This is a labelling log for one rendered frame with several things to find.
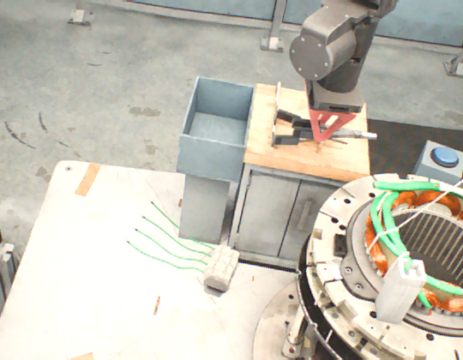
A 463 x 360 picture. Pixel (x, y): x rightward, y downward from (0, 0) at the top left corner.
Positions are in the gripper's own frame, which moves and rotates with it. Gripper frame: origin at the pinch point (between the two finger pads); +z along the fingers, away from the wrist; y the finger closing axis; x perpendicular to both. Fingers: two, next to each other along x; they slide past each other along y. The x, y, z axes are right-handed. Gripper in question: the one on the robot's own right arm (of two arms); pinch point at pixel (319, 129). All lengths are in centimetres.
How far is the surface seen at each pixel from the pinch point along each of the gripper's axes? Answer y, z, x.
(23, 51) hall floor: -175, 119, -95
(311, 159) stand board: -2.3, 8.2, 1.1
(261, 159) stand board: -2.2, 9.3, -6.8
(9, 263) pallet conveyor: -6, 49, -52
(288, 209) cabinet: -2.0, 20.5, -0.2
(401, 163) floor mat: -118, 116, 79
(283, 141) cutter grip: -3.4, 6.0, -3.9
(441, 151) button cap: -9.6, 10.4, 25.5
